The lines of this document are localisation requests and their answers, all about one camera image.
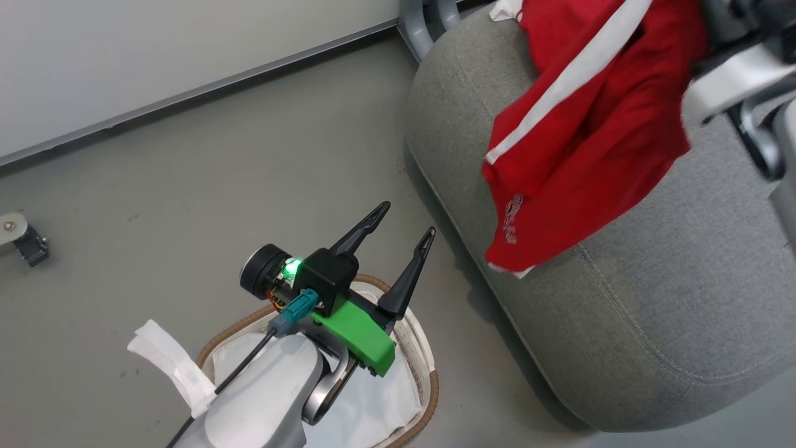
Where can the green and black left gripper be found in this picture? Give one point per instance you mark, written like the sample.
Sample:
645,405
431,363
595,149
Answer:
357,336

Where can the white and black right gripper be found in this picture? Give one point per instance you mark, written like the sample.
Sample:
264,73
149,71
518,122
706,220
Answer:
734,81

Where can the red and white shirt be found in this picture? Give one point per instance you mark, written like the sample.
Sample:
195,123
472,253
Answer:
591,124

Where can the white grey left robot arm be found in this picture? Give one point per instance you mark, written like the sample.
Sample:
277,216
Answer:
261,398

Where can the grey fabric sofa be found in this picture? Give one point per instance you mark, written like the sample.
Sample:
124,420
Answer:
653,298

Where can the laundry basket with brown rim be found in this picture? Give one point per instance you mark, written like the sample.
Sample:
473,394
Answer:
430,398

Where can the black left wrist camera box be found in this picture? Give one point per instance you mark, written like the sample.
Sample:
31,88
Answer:
329,280

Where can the grey partition bottom rail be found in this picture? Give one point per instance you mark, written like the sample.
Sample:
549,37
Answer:
186,93

